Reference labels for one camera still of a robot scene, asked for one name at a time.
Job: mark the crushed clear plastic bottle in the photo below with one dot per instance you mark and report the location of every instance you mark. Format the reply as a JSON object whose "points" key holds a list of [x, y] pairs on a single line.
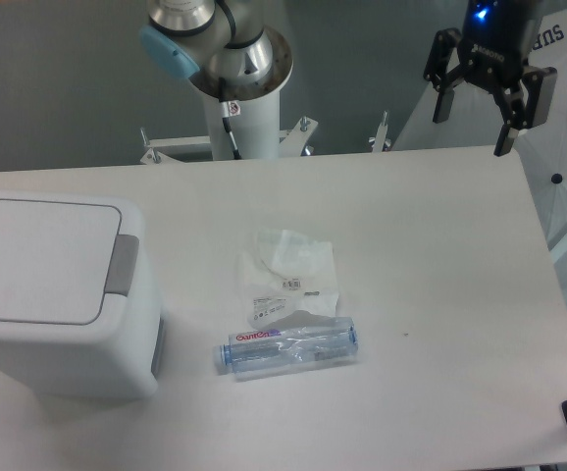
{"points": [[271, 352]]}

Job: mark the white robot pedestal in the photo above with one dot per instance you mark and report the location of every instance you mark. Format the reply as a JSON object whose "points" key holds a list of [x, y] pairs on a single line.
{"points": [[256, 128]]}

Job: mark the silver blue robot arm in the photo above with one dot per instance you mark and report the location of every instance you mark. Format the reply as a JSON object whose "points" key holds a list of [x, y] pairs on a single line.
{"points": [[239, 66]]}

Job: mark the clear plastic packaging bag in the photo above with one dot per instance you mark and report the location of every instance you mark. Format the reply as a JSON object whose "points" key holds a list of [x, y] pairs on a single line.
{"points": [[287, 278]]}

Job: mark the white superior umbrella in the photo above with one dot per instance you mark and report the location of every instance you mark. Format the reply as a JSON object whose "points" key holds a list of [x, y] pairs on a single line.
{"points": [[474, 121]]}

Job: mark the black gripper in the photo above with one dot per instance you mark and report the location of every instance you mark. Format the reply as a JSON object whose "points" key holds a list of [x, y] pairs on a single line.
{"points": [[493, 50]]}

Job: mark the white trash can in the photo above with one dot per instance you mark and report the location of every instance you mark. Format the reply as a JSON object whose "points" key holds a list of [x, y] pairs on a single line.
{"points": [[81, 313]]}

